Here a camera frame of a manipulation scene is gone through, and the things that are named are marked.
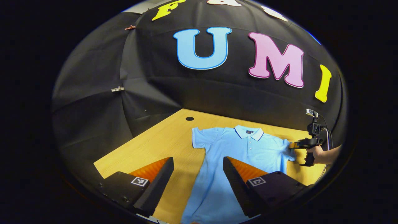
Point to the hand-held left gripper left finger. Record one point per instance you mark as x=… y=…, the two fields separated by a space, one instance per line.
x=157 y=189

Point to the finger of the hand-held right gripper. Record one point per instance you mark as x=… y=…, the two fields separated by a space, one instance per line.
x=293 y=145

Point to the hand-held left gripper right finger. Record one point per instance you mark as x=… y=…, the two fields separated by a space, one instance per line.
x=238 y=189

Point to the light blue T-shirt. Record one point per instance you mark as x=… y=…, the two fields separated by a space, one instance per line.
x=248 y=149

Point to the black backdrop cloth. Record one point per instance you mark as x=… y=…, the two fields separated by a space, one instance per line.
x=202 y=90

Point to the silver cloth clip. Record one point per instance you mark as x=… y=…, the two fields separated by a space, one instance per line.
x=117 y=89

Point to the reddish cloth clip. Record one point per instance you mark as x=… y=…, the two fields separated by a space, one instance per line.
x=130 y=27

